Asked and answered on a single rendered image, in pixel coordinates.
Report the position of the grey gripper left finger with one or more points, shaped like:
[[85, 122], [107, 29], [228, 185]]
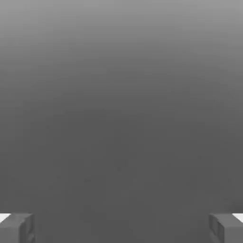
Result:
[[13, 229]]

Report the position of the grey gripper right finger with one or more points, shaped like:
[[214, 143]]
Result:
[[229, 229]]

